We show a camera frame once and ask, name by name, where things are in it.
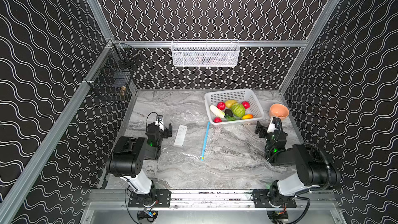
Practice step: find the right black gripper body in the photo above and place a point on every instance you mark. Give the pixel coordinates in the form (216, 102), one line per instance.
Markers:
(265, 127)

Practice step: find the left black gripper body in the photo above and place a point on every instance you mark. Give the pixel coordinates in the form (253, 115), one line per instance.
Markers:
(166, 131)

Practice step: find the clear zip top bag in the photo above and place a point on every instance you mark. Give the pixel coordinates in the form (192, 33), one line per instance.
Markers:
(222, 148)

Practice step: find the red strawberry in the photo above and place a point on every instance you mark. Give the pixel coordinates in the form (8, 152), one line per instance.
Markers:
(246, 105)
(221, 106)
(217, 120)

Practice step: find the green cabbage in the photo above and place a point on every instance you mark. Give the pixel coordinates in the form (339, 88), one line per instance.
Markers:
(238, 110)

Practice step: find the white plastic perforated basket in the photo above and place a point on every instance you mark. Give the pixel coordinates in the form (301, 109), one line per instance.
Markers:
(240, 95)

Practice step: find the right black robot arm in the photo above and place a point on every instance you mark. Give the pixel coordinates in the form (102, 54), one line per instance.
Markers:
(314, 168)

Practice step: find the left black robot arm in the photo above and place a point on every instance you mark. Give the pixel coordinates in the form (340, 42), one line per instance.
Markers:
(126, 162)

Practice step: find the orange ceramic cup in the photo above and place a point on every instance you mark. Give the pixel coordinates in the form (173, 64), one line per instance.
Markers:
(279, 111)

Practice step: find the orange yellow mango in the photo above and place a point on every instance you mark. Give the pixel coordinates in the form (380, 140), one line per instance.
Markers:
(247, 116)

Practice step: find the brass fitting in basket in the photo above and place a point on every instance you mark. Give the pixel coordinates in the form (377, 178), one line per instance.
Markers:
(122, 91)

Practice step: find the yellow potato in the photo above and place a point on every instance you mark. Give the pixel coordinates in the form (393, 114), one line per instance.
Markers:
(230, 103)

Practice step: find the red strawberry front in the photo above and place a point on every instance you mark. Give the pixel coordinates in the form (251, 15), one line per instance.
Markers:
(217, 120)

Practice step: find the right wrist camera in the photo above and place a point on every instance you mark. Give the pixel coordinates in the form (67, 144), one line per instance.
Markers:
(274, 125)

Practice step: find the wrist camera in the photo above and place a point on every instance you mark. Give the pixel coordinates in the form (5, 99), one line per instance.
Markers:
(159, 119)
(274, 125)

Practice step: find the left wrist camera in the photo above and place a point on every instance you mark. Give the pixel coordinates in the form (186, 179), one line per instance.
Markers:
(159, 119)

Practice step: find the black wire wall basket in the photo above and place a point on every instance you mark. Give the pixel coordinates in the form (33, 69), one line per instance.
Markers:
(116, 71)

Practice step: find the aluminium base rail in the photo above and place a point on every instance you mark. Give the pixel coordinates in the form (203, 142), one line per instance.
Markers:
(191, 200)

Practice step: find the white wire wall basket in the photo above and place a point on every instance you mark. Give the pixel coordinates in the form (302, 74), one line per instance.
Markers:
(205, 53)

